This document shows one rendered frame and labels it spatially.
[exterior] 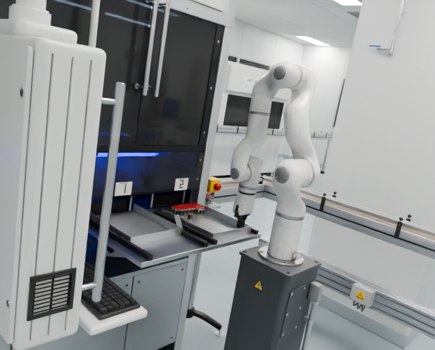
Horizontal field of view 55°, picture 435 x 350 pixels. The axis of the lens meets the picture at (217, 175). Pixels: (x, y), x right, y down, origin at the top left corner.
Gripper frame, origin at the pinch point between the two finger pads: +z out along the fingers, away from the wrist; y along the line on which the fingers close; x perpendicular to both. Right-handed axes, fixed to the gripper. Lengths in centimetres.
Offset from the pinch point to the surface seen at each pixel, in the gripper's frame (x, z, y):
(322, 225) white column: -29, 31, -144
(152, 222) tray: -25.8, 4.5, 29.7
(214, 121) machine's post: -36, -41, -10
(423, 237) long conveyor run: 56, -2, -82
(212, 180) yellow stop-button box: -34.5, -9.9, -14.9
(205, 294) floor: -75, 93, -74
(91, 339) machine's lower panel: -34, 61, 49
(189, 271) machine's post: -35, 41, -9
